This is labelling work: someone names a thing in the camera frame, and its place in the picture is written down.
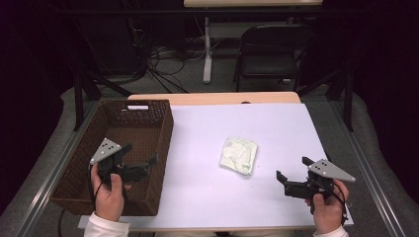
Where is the person's left hand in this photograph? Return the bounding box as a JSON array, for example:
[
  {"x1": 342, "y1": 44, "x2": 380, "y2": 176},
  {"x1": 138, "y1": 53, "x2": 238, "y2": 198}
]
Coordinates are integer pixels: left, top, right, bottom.
[{"x1": 90, "y1": 163, "x2": 132, "y2": 222}]

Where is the light wooden table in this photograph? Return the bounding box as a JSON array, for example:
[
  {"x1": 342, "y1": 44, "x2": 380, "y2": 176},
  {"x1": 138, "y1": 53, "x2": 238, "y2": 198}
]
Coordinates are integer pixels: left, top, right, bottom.
[{"x1": 126, "y1": 91, "x2": 301, "y2": 107}]

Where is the black metal stand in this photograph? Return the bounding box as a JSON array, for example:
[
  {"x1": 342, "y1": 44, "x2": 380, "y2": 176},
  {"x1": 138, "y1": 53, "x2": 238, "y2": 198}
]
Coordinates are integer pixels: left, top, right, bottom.
[
  {"x1": 72, "y1": 69, "x2": 133, "y2": 132},
  {"x1": 296, "y1": 64, "x2": 356, "y2": 133}
]

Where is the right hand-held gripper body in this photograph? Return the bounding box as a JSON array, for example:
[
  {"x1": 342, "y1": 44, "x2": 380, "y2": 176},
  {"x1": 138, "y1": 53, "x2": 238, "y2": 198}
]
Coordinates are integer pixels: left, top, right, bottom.
[{"x1": 284, "y1": 158, "x2": 357, "y2": 200}]

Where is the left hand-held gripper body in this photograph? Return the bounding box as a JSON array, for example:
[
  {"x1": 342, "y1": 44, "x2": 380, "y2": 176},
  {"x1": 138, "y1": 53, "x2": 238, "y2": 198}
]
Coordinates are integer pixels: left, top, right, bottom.
[{"x1": 89, "y1": 137, "x2": 151, "y2": 186}]

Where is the white cloth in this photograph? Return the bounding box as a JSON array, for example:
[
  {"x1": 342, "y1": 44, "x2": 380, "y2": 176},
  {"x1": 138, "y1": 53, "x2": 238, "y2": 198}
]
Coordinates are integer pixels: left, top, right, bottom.
[{"x1": 218, "y1": 136, "x2": 259, "y2": 177}]

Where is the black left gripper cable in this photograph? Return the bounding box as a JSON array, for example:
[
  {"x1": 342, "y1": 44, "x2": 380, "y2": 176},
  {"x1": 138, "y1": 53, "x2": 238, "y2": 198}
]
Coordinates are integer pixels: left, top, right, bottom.
[{"x1": 57, "y1": 163, "x2": 101, "y2": 237}]

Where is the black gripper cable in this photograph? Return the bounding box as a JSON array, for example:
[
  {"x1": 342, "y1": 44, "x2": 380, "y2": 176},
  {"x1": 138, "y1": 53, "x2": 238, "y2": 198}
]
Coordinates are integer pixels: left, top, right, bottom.
[
  {"x1": 57, "y1": 163, "x2": 101, "y2": 237},
  {"x1": 330, "y1": 182, "x2": 353, "y2": 227}
]

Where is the bundle of black floor cables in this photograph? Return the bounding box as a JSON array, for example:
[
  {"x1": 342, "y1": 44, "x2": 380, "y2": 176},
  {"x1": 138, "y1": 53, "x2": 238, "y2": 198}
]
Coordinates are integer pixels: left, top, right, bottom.
[{"x1": 131, "y1": 19, "x2": 191, "y2": 94}]

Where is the aluminium rail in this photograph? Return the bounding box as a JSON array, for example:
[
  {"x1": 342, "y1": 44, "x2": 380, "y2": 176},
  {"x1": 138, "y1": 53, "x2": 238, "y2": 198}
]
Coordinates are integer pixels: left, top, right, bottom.
[
  {"x1": 329, "y1": 100, "x2": 407, "y2": 237},
  {"x1": 13, "y1": 100, "x2": 100, "y2": 237}
]

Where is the black folding chair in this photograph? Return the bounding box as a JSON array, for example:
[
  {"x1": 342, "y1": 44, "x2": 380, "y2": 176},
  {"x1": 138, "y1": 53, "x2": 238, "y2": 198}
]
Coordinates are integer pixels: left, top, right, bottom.
[{"x1": 233, "y1": 23, "x2": 314, "y2": 94}]

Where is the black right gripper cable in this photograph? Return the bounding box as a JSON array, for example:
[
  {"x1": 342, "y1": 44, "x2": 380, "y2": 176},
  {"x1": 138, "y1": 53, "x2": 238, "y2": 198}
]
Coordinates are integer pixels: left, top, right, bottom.
[{"x1": 330, "y1": 182, "x2": 353, "y2": 227}]

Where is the white desk with metal leg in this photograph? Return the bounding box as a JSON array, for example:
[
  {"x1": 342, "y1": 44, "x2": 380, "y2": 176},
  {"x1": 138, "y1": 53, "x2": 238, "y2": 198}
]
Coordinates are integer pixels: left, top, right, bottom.
[{"x1": 183, "y1": 0, "x2": 324, "y2": 84}]

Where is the person's right hand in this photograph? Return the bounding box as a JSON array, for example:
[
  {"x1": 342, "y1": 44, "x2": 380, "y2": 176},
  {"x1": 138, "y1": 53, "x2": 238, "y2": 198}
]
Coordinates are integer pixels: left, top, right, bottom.
[{"x1": 304, "y1": 179, "x2": 350, "y2": 235}]

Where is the brown woven basket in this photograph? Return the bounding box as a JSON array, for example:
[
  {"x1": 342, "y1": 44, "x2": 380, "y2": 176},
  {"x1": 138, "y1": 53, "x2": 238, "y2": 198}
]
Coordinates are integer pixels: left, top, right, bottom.
[{"x1": 48, "y1": 99, "x2": 175, "y2": 217}]

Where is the white table mat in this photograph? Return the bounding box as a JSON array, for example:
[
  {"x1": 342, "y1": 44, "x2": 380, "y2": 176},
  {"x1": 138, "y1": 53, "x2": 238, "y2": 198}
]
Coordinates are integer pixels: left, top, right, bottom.
[{"x1": 77, "y1": 102, "x2": 356, "y2": 230}]

